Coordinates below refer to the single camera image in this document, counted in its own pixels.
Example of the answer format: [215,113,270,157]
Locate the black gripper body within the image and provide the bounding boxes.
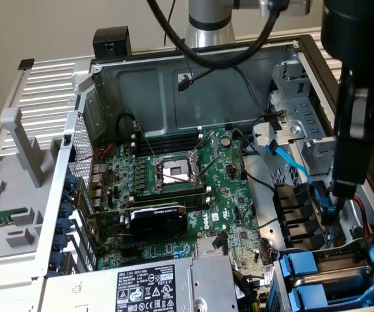
[320,0,374,89]

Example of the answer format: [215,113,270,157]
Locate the black wire with flat plug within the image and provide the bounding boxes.
[176,63,272,118]

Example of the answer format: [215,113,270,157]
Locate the metal socket cover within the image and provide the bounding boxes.
[188,129,222,186]

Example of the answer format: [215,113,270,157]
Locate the blue flat data wire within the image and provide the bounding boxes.
[266,138,314,186]

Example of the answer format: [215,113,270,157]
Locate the black box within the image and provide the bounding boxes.
[92,26,132,60]

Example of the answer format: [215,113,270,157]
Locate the green RAM stick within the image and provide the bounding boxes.
[130,191,211,209]
[0,206,28,230]

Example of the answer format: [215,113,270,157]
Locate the blue wire with pull tab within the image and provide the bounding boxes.
[313,181,337,227]

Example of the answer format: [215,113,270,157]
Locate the silver chipset heat sink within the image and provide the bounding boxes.
[195,239,230,260]

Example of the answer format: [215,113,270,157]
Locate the thin metal locking lever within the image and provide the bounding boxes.
[154,170,194,183]
[136,126,158,163]

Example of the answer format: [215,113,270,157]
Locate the blue drive caddies in bay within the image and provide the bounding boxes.
[269,240,374,312]

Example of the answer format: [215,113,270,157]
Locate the long thin black cable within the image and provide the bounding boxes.
[238,115,277,196]

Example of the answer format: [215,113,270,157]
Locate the black wire with angled plug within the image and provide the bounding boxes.
[213,231,230,257]

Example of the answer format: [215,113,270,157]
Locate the thin black tether wire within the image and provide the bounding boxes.
[183,57,196,85]

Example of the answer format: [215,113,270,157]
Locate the grey parts rack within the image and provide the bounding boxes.
[0,107,66,270]

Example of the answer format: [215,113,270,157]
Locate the black RAM slot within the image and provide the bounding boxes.
[137,142,202,157]
[130,188,212,200]
[134,185,212,196]
[130,125,204,142]
[137,135,202,147]
[130,135,204,152]

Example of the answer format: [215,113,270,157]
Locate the open grey PC case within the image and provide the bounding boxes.
[32,34,374,312]

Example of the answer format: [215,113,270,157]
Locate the black graphics card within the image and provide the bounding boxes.
[87,203,189,243]

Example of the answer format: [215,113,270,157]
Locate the grey power supply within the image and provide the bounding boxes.
[42,255,239,312]

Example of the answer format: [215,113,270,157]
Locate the black cable clip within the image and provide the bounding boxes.
[261,109,287,131]

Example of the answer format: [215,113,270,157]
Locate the green Dell motherboard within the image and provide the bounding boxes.
[87,125,272,293]

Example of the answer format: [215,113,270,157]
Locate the short black looped cable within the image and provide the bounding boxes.
[116,111,142,139]

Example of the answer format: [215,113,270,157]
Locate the red yellow power wire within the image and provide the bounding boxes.
[334,194,374,248]

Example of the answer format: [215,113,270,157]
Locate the grey metal drive cage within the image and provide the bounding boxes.
[251,53,340,183]

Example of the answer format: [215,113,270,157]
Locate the sleeved yellow black wire bundle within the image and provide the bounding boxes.
[232,271,272,312]

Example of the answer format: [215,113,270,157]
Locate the thin red wire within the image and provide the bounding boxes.
[75,144,113,198]

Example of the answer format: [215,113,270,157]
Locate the CPU socket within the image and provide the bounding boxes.
[150,152,204,192]

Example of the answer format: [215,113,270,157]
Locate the black finned plastic bracket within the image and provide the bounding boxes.
[273,182,326,251]

